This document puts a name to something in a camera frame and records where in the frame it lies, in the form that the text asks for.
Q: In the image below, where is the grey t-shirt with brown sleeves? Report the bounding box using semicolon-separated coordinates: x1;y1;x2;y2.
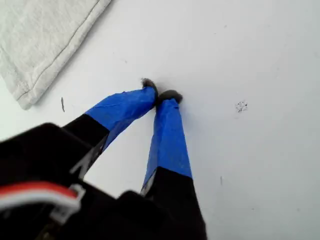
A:
0;0;114;111

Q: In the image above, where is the gripper servo wire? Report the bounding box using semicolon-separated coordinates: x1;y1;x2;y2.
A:
0;180;86;219

